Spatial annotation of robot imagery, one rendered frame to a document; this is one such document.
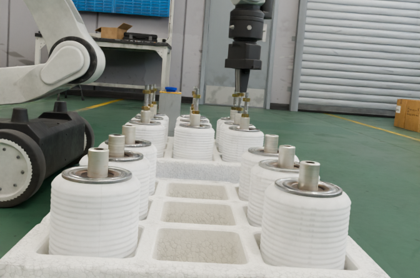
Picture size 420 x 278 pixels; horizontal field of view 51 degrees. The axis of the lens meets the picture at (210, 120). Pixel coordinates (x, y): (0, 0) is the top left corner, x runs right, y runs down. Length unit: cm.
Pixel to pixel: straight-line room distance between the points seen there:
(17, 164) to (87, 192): 77
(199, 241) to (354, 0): 607
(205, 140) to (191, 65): 517
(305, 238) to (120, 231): 19
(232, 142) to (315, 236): 57
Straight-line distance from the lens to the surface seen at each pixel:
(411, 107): 479
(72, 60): 134
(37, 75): 138
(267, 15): 118
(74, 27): 140
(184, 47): 618
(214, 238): 57
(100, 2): 626
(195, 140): 100
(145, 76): 621
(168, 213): 68
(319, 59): 631
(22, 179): 123
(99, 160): 49
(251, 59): 113
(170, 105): 141
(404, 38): 674
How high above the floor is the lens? 37
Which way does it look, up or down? 5 degrees down
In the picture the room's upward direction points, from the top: 4 degrees clockwise
